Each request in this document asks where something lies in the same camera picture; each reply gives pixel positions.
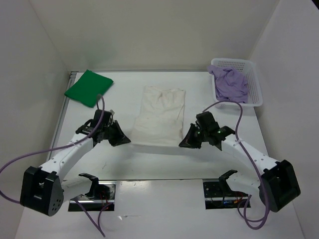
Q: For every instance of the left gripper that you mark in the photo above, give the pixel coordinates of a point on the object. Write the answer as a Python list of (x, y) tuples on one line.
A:
[(120, 138)]

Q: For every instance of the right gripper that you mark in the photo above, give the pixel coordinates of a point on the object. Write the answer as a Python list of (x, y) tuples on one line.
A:
[(189, 141)]

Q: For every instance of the white t-shirt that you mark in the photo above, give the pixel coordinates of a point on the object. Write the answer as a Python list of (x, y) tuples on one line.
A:
[(160, 122)]

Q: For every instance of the green t-shirt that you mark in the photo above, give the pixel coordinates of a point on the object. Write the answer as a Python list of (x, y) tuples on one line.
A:
[(88, 87)]

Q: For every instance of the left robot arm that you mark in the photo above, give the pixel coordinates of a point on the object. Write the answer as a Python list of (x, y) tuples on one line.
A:
[(43, 188)]

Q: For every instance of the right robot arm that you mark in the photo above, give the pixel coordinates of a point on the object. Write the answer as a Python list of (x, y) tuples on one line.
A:
[(277, 185)]

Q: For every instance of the purple t-shirt in basket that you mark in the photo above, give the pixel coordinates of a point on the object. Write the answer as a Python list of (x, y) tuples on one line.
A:
[(230, 84)]

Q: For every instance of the white plastic laundry basket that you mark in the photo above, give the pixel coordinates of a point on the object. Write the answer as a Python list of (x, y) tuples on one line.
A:
[(248, 69)]

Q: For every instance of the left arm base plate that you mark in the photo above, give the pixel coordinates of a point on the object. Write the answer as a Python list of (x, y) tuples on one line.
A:
[(103, 196)]

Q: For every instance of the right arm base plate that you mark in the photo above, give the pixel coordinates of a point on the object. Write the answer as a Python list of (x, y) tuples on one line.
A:
[(215, 198)]

